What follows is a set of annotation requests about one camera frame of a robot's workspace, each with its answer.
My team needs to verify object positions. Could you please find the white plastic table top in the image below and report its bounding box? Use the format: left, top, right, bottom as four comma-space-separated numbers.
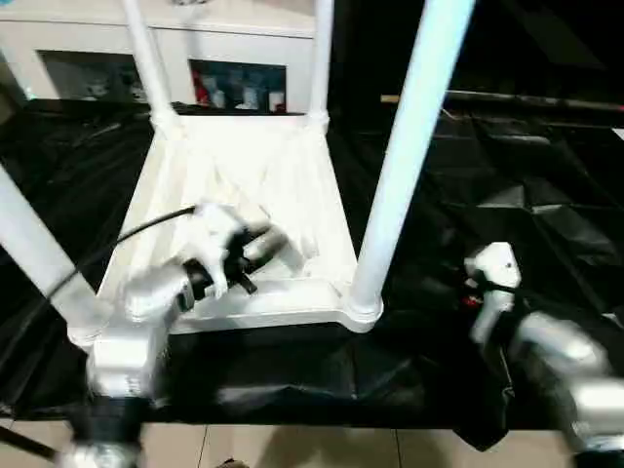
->
66, 111, 387, 346

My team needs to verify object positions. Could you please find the white plastic table leg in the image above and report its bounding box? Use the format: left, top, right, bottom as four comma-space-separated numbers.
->
0, 163, 113, 343
306, 0, 336, 124
121, 0, 185, 129
346, 0, 478, 322

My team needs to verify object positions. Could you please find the black glossy mat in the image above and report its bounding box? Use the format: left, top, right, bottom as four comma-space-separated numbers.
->
0, 97, 624, 452

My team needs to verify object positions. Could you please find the red packet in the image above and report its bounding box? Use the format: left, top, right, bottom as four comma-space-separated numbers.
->
192, 71, 210, 105

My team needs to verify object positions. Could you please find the dark metal pole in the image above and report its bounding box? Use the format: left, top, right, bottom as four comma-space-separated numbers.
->
446, 91, 624, 112

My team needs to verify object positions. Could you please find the black backdrop cloth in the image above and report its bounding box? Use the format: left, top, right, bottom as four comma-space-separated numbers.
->
314, 0, 624, 118

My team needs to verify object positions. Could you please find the white glass-door cabinet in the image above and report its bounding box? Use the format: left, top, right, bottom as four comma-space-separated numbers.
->
0, 0, 319, 117

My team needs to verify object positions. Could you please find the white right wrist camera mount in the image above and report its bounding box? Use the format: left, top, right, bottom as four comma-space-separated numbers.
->
464, 242, 524, 343

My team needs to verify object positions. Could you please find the black frame leg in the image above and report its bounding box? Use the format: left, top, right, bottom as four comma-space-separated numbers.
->
0, 423, 60, 463

